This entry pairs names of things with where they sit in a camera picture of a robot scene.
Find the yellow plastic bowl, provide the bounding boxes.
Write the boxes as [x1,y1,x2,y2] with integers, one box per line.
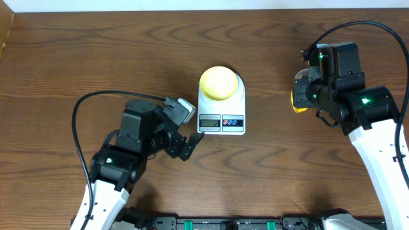
[199,66,238,101]

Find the white digital kitchen scale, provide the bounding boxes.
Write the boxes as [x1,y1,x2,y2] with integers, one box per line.
[197,72,246,135]

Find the yellow measuring scoop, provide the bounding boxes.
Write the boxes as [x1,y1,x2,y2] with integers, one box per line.
[289,89,308,114]

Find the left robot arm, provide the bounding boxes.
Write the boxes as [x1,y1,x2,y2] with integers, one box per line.
[71,98,204,229]

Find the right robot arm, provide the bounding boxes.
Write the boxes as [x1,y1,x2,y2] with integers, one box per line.
[291,42,408,229]

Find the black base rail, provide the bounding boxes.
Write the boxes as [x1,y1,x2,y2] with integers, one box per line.
[70,207,387,230]

